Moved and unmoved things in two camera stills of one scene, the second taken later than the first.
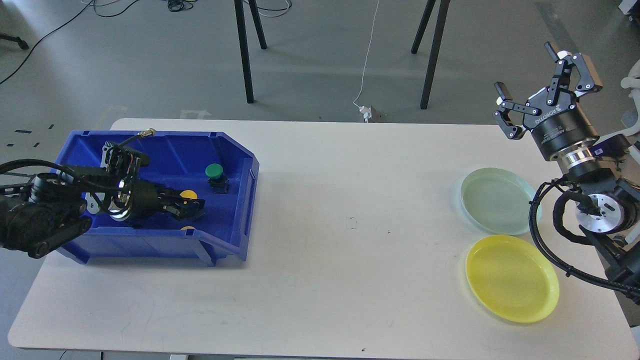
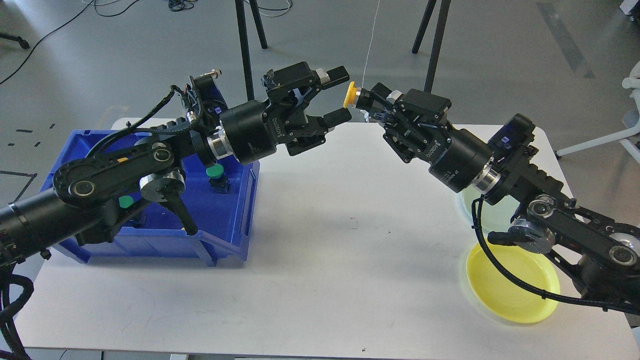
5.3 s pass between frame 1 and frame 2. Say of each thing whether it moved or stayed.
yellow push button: moved
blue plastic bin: stayed
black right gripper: moved
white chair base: stayed
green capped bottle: stayed
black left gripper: moved
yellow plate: stayed
